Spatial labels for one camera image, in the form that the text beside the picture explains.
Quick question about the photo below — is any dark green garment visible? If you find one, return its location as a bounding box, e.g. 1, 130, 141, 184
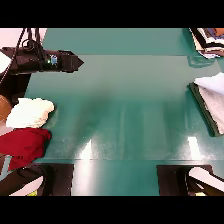
187, 82, 222, 138

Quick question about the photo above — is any white T-shirt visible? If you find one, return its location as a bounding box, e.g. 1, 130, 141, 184
194, 72, 224, 135

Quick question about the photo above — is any black cable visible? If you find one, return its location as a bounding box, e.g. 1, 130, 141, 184
12, 27, 46, 54

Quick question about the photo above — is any red garment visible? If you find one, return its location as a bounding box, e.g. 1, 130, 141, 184
0, 127, 53, 172

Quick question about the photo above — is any brown garment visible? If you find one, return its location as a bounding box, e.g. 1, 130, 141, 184
0, 94, 13, 123

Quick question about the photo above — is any cream garment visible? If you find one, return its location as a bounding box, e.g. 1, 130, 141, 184
5, 97, 56, 130

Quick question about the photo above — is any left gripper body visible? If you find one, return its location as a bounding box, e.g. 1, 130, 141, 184
42, 49, 84, 74

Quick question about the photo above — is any heap of clothes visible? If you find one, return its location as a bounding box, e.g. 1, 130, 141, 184
188, 27, 224, 60

